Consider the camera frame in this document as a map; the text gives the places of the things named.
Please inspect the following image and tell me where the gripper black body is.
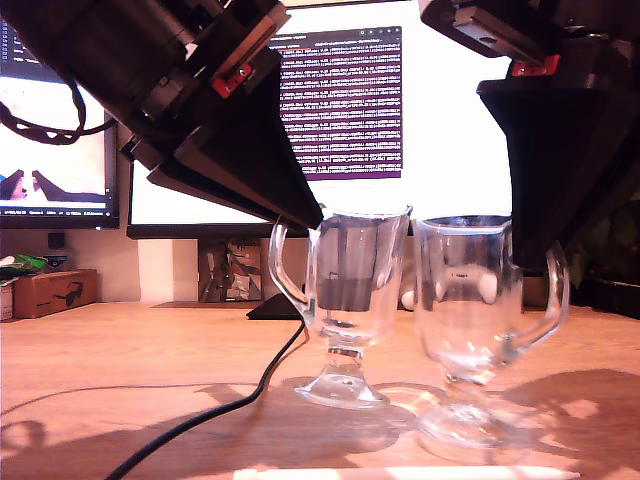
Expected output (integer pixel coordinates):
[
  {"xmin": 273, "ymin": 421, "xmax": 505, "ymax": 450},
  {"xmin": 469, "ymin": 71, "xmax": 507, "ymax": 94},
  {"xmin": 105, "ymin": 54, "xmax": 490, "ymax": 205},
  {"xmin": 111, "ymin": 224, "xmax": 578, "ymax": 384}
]
[{"xmin": 117, "ymin": 0, "xmax": 292, "ymax": 172}]

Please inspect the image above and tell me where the small footed glass cup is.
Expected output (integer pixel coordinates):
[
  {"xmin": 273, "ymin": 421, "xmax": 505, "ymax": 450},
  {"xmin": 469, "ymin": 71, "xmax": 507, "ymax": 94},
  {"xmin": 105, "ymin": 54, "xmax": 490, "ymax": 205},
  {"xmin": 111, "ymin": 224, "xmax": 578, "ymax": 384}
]
[
  {"xmin": 268, "ymin": 202, "xmax": 414, "ymax": 412},
  {"xmin": 412, "ymin": 214, "xmax": 572, "ymax": 464}
]

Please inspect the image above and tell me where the white pen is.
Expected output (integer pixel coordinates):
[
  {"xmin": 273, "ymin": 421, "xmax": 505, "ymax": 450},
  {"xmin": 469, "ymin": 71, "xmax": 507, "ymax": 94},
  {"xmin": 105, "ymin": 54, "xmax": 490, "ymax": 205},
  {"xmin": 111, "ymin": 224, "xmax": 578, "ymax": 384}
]
[{"xmin": 232, "ymin": 466, "xmax": 582, "ymax": 480}]

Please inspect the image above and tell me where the patterned card box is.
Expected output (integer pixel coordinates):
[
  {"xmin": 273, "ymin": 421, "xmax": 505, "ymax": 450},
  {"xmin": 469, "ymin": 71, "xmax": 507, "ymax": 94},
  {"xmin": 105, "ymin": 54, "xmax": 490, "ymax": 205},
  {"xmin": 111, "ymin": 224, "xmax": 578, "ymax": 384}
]
[{"xmin": 198, "ymin": 238, "xmax": 264, "ymax": 303}]

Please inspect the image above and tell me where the green leafy plant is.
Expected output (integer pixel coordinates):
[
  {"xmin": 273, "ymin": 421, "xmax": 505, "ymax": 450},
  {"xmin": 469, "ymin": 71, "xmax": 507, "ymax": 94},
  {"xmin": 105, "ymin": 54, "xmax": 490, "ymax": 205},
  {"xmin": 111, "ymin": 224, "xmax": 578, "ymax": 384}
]
[{"xmin": 569, "ymin": 197, "xmax": 640, "ymax": 289}]

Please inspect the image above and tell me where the large black Huawei monitor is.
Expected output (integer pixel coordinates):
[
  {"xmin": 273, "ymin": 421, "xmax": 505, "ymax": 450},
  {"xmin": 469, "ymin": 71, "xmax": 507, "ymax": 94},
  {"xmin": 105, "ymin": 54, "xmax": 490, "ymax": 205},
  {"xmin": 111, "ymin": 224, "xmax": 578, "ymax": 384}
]
[{"xmin": 126, "ymin": 0, "xmax": 516, "ymax": 321}]

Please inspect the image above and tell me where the black monitor with code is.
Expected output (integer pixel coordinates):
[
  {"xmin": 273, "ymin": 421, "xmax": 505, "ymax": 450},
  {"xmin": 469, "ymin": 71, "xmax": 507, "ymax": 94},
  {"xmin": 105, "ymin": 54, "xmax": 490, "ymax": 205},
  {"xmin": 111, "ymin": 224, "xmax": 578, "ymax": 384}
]
[{"xmin": 0, "ymin": 19, "xmax": 122, "ymax": 230}]

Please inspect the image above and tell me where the cardboard box with sunglasses print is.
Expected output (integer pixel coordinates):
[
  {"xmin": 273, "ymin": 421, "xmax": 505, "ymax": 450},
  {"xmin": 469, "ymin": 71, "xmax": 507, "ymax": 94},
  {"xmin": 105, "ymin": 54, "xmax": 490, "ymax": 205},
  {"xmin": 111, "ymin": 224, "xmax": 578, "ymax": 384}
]
[{"xmin": 12, "ymin": 268, "xmax": 100, "ymax": 320}]

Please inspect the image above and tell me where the green snack packet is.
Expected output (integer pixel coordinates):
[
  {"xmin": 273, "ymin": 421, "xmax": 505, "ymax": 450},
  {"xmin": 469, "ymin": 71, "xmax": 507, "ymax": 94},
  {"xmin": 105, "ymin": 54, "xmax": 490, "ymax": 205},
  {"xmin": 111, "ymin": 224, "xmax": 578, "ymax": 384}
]
[{"xmin": 0, "ymin": 253, "xmax": 49, "ymax": 282}]

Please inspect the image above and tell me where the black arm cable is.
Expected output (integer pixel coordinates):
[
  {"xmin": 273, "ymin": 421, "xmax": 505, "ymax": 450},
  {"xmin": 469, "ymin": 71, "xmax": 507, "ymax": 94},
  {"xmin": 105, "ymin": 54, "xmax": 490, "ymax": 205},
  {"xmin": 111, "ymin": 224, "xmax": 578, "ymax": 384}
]
[{"xmin": 0, "ymin": 78, "xmax": 119, "ymax": 148}]

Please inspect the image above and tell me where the black table cable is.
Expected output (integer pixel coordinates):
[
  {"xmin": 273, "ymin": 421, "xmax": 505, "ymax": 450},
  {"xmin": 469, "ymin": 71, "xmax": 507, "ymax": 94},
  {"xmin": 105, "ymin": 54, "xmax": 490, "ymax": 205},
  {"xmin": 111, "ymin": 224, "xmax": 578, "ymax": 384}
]
[{"xmin": 104, "ymin": 319, "xmax": 308, "ymax": 480}]

